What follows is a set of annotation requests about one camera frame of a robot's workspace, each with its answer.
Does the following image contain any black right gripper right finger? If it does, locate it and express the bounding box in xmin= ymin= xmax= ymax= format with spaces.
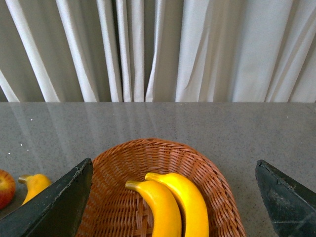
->
xmin=255 ymin=159 xmax=316 ymax=237

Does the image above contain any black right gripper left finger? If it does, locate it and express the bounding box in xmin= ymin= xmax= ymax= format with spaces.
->
xmin=0 ymin=158 xmax=93 ymax=237

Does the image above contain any yellow banana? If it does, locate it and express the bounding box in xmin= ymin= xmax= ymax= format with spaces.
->
xmin=145 ymin=172 xmax=209 ymax=237
xmin=18 ymin=174 xmax=52 ymax=205
xmin=125 ymin=180 xmax=182 ymax=237

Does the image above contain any red yellow apple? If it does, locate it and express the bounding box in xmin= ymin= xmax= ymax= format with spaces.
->
xmin=0 ymin=169 xmax=16 ymax=210

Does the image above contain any right wicker basket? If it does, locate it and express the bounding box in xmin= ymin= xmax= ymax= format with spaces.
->
xmin=77 ymin=138 xmax=246 ymax=237

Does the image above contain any white pleated curtain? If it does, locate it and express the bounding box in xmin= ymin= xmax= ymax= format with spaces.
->
xmin=0 ymin=0 xmax=316 ymax=102

